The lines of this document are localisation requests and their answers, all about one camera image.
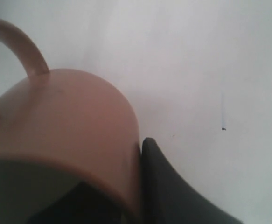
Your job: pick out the pink ceramic mug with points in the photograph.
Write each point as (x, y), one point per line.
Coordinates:
(74, 121)

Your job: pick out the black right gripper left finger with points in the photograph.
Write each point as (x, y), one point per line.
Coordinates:
(81, 205)

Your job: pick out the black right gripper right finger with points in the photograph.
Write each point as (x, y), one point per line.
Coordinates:
(168, 199)

